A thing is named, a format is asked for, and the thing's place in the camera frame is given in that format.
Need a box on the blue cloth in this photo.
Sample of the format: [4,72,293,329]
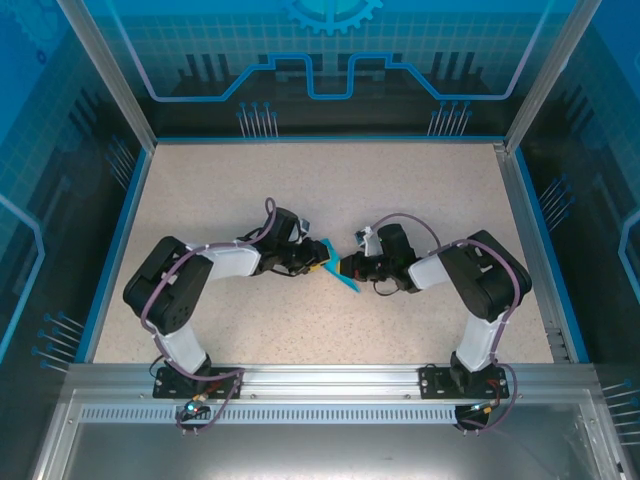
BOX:
[319,237,362,294]

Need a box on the blue table edge strip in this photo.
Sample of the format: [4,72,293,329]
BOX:
[514,149,591,364]
[82,147,151,364]

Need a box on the grey metal tray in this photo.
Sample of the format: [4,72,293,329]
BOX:
[29,389,629,480]

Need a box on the aluminium mounting rail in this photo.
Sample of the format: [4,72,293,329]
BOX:
[64,362,596,396]

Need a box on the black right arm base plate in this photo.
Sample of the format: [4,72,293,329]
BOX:
[418,364,506,400]

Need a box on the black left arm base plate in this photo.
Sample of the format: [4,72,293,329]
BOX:
[153,366,245,400]

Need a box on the aluminium side rail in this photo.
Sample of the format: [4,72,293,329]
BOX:
[492,142,574,364]

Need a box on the slotted metal cable duct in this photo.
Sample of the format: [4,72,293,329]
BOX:
[79,405,471,426]

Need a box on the left cable connector with light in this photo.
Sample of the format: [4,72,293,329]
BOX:
[182,394,209,419]

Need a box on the aluminium frame post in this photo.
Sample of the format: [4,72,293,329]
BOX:
[56,0,157,151]
[503,0,604,154]

